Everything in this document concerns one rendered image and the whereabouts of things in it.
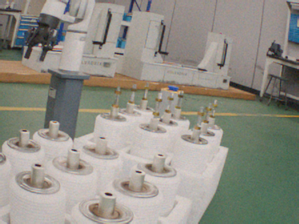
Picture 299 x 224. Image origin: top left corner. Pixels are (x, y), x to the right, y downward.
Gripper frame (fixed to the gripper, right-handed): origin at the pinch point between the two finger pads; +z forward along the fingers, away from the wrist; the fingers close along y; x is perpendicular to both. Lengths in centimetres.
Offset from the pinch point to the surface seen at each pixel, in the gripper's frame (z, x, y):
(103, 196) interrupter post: 15, -24, 63
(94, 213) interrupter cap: 18, -24, 63
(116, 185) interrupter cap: 15, -14, 57
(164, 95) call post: -4, 54, 12
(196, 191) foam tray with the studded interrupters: 18, 25, 52
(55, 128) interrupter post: 12.9, -9.7, 33.6
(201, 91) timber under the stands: -34, 310, -123
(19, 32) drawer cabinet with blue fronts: -49, 249, -477
